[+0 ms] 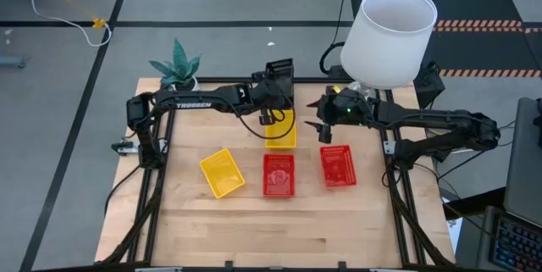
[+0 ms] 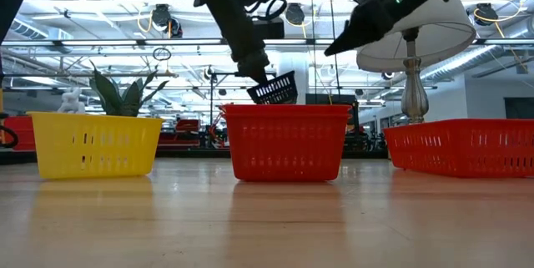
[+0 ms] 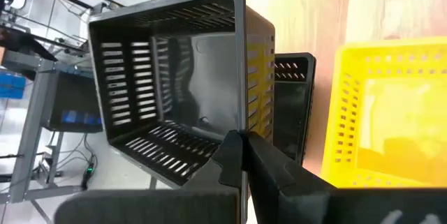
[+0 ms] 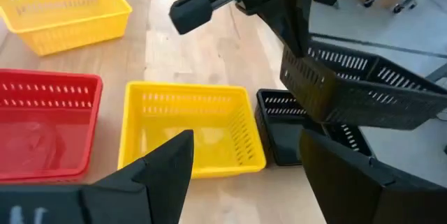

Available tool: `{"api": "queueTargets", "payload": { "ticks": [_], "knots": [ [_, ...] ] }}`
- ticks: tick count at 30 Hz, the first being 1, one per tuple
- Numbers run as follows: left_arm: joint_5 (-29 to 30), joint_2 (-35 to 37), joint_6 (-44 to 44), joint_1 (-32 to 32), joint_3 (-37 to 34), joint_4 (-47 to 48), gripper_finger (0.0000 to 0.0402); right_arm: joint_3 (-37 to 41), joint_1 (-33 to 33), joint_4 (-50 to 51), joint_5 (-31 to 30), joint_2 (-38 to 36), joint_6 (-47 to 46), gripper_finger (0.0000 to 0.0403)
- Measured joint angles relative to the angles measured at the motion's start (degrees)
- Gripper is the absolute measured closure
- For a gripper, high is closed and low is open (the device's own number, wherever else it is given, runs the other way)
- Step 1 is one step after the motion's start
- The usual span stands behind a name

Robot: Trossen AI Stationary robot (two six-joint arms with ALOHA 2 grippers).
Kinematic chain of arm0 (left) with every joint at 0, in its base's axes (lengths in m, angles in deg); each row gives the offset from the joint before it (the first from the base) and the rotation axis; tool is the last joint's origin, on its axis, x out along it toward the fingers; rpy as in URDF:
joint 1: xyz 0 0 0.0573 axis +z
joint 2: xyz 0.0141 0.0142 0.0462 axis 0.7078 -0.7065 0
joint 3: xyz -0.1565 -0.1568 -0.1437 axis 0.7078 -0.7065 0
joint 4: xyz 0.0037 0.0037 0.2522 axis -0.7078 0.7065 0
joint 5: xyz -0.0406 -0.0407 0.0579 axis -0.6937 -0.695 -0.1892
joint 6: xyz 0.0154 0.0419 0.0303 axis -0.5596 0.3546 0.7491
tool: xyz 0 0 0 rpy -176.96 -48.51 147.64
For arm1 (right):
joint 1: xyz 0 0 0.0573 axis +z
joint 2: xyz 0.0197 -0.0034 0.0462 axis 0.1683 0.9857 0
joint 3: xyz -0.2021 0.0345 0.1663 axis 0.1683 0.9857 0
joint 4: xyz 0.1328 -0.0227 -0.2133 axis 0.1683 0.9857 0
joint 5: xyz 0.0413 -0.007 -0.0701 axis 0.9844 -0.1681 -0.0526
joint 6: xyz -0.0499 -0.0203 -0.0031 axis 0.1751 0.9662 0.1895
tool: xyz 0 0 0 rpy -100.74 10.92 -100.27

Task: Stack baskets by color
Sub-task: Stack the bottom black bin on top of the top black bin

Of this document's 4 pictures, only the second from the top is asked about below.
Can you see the black wall screen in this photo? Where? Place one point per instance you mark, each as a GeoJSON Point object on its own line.
{"type": "Point", "coordinates": [519, 108]}

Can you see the black aluminium table frame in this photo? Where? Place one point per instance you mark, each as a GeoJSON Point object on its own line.
{"type": "Point", "coordinates": [192, 154]}

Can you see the red plastic basket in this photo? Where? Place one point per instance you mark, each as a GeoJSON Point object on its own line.
{"type": "Point", "coordinates": [288, 151]}
{"type": "Point", "coordinates": [459, 151]}

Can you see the red background machine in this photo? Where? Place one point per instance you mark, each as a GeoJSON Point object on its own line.
{"type": "Point", "coordinates": [187, 126]}

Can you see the white statue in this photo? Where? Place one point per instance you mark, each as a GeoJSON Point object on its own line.
{"type": "Point", "coordinates": [71, 101]}

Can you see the green snake plant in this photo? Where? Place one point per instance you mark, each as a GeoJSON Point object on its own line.
{"type": "Point", "coordinates": [110, 97]}

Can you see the white lamp shade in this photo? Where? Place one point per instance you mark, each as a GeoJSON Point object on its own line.
{"type": "Point", "coordinates": [438, 30]}

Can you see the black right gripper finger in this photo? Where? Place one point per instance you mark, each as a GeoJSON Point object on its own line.
{"type": "Point", "coordinates": [363, 26]}

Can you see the yellow plastic basket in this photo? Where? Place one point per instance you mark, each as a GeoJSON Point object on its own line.
{"type": "Point", "coordinates": [96, 147]}

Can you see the black plastic basket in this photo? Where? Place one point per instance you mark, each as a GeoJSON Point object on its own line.
{"type": "Point", "coordinates": [277, 90]}

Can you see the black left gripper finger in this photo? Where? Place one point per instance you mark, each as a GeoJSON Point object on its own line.
{"type": "Point", "coordinates": [248, 64]}
{"type": "Point", "coordinates": [263, 77]}

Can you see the silver lamp base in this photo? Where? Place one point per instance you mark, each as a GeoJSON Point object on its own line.
{"type": "Point", "coordinates": [414, 92]}

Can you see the red storage boxes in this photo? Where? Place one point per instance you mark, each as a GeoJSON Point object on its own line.
{"type": "Point", "coordinates": [25, 130]}

